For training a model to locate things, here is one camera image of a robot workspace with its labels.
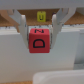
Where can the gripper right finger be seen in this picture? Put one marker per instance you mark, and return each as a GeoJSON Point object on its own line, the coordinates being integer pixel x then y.
{"type": "Point", "coordinates": [56, 23]}

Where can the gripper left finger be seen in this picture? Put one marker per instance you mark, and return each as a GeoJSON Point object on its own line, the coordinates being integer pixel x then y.
{"type": "Point", "coordinates": [22, 26]}

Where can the pink block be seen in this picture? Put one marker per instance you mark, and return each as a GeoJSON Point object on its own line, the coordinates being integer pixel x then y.
{"type": "Point", "coordinates": [39, 41]}

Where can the white plastic box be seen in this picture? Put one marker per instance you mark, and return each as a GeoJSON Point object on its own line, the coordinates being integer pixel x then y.
{"type": "Point", "coordinates": [63, 77]}

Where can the yellow block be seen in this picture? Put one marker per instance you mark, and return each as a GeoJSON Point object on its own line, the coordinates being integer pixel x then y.
{"type": "Point", "coordinates": [40, 16]}

